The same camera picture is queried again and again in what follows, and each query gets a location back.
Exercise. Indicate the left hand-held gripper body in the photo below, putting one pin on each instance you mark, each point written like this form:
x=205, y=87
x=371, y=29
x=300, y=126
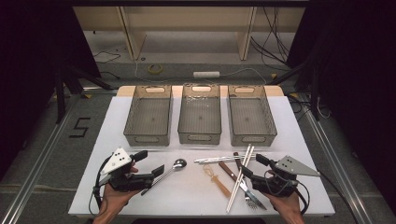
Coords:
x=120, y=161

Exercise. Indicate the person's left hand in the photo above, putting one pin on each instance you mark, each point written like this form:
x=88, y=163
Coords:
x=112, y=200

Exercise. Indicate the light wooden shelf unit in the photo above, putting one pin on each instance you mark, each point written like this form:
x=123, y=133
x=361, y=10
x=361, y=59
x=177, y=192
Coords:
x=186, y=18

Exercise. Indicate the dark curtain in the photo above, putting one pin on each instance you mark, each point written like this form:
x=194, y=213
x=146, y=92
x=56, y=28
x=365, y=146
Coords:
x=31, y=62
x=358, y=62

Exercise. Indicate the black metal stand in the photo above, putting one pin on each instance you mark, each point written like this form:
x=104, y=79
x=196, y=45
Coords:
x=60, y=93
x=315, y=93

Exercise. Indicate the person's right hand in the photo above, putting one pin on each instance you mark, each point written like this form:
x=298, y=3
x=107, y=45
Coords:
x=288, y=207

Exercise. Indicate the yellow tape roll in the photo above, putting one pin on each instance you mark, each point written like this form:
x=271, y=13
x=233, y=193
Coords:
x=150, y=69

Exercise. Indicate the grey translucent plastic bin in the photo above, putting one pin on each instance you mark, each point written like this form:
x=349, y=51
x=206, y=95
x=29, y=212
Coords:
x=200, y=116
x=149, y=116
x=250, y=116

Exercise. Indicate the metal floor rail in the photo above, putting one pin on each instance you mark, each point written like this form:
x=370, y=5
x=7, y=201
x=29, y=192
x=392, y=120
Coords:
x=330, y=146
x=37, y=161

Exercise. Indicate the white table cover board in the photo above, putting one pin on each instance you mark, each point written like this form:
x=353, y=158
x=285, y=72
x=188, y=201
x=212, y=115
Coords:
x=186, y=193

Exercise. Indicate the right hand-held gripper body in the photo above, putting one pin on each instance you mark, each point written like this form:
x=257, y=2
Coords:
x=280, y=183

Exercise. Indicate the wooden spoon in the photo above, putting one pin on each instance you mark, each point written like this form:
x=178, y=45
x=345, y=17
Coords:
x=222, y=186

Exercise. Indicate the white power strip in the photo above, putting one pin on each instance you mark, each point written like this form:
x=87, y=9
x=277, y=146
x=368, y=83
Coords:
x=206, y=74

